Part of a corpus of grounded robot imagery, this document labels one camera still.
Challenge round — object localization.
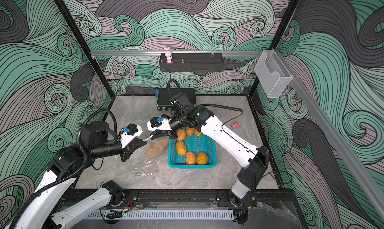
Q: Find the clear pink-zipper bag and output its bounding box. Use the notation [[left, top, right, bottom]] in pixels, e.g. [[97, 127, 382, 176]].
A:
[[142, 137, 170, 165]]

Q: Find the clear blue-zipper bag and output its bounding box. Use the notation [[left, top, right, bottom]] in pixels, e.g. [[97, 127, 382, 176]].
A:
[[122, 151, 168, 178]]

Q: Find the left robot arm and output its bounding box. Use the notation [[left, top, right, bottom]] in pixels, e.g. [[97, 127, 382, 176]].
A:
[[7, 109, 146, 229]]

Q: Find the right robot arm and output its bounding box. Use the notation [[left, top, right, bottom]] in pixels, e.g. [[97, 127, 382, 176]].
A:
[[147, 79, 270, 207]]

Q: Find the black aluminium case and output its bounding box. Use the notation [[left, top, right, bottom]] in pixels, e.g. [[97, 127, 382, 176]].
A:
[[157, 88, 196, 111]]

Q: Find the teal plastic basket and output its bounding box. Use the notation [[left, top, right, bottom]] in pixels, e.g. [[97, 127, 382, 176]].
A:
[[168, 134, 217, 170]]

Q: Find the pink small toy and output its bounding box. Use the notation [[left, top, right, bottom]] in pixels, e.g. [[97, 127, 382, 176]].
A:
[[231, 122, 241, 130]]

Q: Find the white pink bunny figurine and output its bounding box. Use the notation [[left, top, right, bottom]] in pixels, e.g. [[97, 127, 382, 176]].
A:
[[164, 47, 174, 63]]

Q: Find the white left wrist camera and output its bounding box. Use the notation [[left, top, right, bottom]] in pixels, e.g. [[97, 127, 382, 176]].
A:
[[120, 124, 143, 149]]

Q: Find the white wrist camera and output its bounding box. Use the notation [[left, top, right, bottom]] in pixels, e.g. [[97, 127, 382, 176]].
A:
[[120, 124, 143, 149], [147, 117, 172, 132]]

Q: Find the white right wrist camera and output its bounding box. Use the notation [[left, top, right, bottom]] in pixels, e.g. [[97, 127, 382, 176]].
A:
[[147, 117, 172, 132]]

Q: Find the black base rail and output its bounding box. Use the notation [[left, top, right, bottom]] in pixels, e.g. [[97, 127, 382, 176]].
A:
[[64, 188, 259, 204]]

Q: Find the black wall shelf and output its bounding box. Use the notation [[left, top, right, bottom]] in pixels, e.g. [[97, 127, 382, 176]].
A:
[[159, 53, 224, 72]]

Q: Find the white slotted cable duct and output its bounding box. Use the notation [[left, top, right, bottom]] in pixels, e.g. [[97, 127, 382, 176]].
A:
[[86, 209, 235, 221]]

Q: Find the clear acrylic wall holder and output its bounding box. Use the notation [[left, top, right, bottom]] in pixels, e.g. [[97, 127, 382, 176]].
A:
[[255, 50, 293, 98]]

